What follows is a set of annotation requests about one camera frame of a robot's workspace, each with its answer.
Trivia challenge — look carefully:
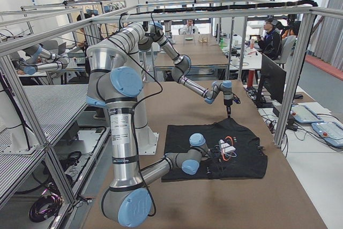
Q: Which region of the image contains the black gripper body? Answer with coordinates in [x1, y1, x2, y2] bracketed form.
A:
[223, 99, 233, 106]
[208, 147, 221, 162]

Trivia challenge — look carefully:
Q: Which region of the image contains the black printed t-shirt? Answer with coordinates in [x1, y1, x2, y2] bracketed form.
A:
[161, 118, 267, 182]

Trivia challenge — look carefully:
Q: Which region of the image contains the red thermos bottle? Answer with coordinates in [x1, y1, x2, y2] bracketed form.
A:
[247, 70, 255, 88]

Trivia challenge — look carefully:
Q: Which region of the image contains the black computer monitor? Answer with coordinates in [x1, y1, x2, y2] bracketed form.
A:
[255, 54, 286, 108]

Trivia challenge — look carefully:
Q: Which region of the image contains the seated person dark jacket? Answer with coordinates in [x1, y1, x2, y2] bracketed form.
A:
[257, 18, 282, 60]

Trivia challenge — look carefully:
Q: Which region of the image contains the blue grey teach pendant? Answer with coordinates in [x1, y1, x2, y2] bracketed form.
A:
[290, 105, 324, 124]

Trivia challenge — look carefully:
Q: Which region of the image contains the person in white shirt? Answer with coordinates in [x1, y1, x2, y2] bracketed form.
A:
[179, 19, 199, 35]

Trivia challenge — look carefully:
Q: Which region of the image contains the aluminium frame striped table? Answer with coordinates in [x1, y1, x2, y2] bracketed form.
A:
[0, 83, 113, 213]

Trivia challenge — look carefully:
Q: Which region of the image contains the aluminium cage frame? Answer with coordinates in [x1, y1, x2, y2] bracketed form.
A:
[0, 0, 343, 205]

